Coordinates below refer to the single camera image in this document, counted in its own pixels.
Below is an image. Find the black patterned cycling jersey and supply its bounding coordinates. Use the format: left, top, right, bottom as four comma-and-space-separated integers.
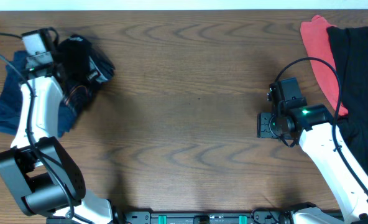
56, 34, 115, 116

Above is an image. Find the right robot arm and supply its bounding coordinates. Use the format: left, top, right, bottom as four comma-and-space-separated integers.
257, 105, 368, 223

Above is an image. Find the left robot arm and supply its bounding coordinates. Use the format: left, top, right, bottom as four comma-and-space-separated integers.
0, 63, 114, 223

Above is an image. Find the red orange garment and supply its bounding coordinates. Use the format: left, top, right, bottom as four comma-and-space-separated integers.
299, 14, 349, 116

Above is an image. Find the plain black t-shirt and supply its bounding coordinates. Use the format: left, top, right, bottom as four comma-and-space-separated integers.
327, 27, 368, 175

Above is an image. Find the folded navy blue garment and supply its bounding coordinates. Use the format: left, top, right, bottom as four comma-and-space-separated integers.
0, 65, 78, 137

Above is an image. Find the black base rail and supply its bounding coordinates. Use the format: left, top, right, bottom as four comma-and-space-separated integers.
45, 210, 356, 224

